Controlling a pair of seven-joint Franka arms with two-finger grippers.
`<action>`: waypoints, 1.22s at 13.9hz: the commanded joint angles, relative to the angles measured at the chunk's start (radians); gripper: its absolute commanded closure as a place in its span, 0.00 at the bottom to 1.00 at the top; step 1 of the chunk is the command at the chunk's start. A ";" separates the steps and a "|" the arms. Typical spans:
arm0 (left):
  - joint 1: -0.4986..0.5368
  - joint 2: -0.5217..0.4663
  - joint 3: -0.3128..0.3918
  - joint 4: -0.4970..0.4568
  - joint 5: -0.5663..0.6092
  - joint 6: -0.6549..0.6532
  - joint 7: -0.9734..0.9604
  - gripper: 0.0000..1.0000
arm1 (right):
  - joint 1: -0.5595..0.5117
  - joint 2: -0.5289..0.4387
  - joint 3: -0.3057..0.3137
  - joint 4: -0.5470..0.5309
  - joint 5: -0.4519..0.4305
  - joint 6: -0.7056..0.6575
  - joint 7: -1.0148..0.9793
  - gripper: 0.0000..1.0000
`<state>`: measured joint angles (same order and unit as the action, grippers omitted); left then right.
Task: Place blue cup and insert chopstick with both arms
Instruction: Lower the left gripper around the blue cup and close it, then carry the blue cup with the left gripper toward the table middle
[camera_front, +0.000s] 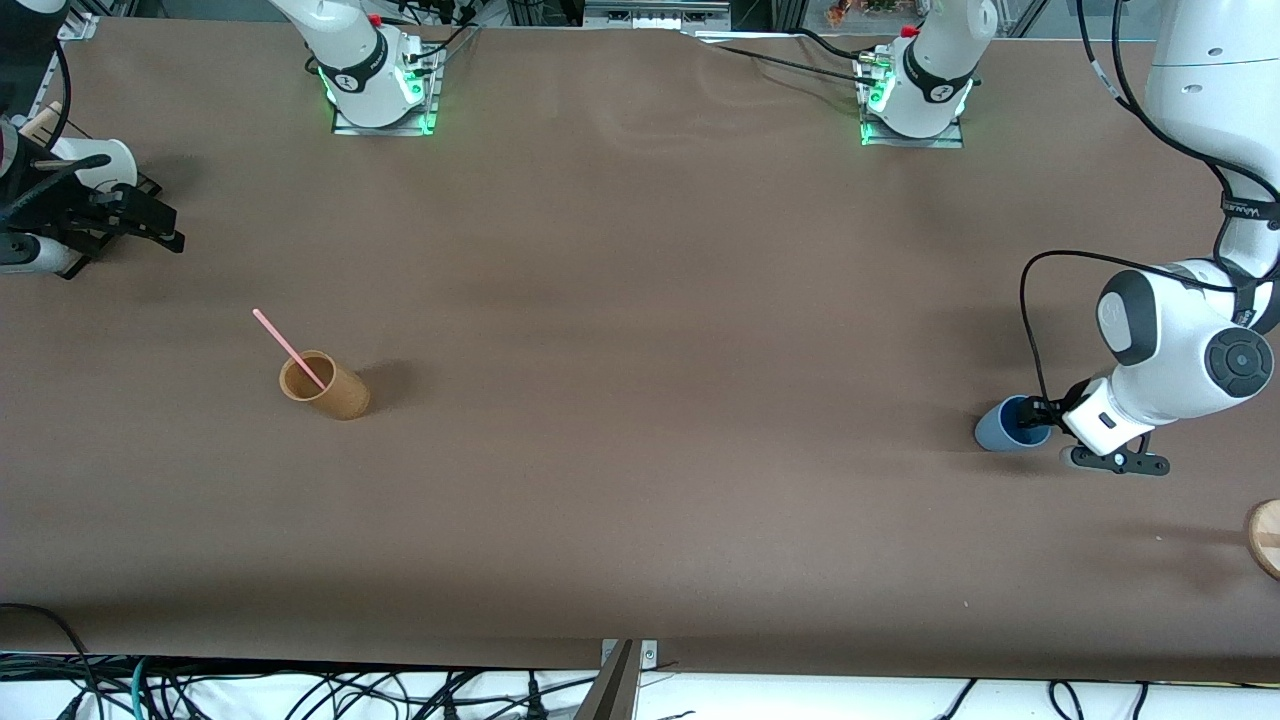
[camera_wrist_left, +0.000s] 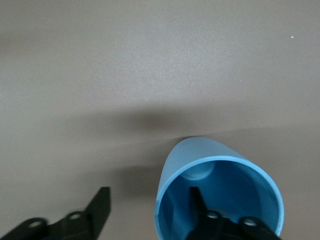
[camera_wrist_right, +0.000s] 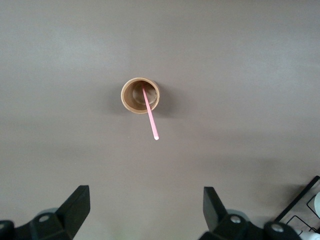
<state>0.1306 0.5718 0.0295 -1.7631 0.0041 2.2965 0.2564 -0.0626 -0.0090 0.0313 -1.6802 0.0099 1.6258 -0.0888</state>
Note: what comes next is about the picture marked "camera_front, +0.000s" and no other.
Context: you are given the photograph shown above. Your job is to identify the blue cup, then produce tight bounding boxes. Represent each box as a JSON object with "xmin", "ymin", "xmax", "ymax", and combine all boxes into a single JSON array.
[{"xmin": 975, "ymin": 395, "xmax": 1054, "ymax": 453}]

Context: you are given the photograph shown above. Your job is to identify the pink chopstick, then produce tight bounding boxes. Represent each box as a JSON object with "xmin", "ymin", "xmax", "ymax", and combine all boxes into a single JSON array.
[{"xmin": 252, "ymin": 308, "xmax": 327, "ymax": 390}]

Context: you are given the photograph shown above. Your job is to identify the black cup rack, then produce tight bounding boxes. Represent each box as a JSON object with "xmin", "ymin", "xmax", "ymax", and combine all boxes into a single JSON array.
[{"xmin": 45, "ymin": 172, "xmax": 166, "ymax": 281}]

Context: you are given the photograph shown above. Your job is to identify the white cup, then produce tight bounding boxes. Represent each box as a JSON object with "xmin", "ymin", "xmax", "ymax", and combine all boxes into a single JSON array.
[{"xmin": 50, "ymin": 138, "xmax": 138, "ymax": 193}]

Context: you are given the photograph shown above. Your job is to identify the bamboo cup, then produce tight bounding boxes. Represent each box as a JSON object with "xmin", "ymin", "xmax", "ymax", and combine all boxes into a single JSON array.
[{"xmin": 278, "ymin": 349, "xmax": 371, "ymax": 421}]

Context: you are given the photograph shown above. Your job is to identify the wooden stick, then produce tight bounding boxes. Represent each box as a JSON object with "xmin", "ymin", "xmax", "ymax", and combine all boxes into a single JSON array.
[{"xmin": 20, "ymin": 100, "xmax": 64, "ymax": 143}]

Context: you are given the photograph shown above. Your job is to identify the round wooden disc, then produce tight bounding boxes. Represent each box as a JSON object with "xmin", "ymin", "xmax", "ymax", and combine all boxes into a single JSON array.
[{"xmin": 1245, "ymin": 498, "xmax": 1280, "ymax": 582}]

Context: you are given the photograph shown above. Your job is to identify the dark metal pole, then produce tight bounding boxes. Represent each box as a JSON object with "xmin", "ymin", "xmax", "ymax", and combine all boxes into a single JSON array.
[{"xmin": 575, "ymin": 640, "xmax": 641, "ymax": 720}]

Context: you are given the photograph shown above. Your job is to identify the grey metal device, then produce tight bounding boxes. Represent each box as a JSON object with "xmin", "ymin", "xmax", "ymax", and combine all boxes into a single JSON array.
[{"xmin": 583, "ymin": 0, "xmax": 733, "ymax": 31}]

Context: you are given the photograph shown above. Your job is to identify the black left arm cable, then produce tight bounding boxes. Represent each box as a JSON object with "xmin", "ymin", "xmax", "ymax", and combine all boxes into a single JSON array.
[{"xmin": 1019, "ymin": 0, "xmax": 1280, "ymax": 406}]

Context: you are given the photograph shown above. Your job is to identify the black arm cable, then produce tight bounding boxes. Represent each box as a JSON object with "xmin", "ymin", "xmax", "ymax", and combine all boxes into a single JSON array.
[
  {"xmin": 0, "ymin": 45, "xmax": 113, "ymax": 217},
  {"xmin": 1019, "ymin": 0, "xmax": 1280, "ymax": 406}
]

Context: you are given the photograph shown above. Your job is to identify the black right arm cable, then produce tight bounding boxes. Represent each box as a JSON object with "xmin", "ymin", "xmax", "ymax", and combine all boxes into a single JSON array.
[{"xmin": 0, "ymin": 45, "xmax": 113, "ymax": 217}]

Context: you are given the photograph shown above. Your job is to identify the aluminium frame corner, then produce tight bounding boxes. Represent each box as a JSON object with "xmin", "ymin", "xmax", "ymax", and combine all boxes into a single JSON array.
[{"xmin": 55, "ymin": 0, "xmax": 101, "ymax": 41}]

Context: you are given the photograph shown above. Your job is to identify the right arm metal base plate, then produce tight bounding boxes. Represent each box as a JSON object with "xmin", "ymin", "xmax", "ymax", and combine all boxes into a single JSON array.
[{"xmin": 332, "ymin": 42, "xmax": 442, "ymax": 136}]

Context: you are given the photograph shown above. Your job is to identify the black base plug cables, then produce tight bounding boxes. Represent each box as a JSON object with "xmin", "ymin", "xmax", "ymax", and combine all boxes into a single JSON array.
[{"xmin": 385, "ymin": 0, "xmax": 483, "ymax": 63}]

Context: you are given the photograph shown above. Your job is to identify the black looping floor cable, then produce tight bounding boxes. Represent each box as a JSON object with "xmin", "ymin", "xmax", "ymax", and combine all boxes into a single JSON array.
[{"xmin": 0, "ymin": 602, "xmax": 101, "ymax": 720}]

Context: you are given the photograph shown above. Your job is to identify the short black tabletop cable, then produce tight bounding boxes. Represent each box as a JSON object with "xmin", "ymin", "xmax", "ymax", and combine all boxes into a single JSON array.
[{"xmin": 795, "ymin": 27, "xmax": 883, "ymax": 63}]

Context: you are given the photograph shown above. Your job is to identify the long black tabletop cable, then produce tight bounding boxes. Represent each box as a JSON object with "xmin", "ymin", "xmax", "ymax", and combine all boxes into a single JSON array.
[{"xmin": 700, "ymin": 38, "xmax": 869, "ymax": 77}]

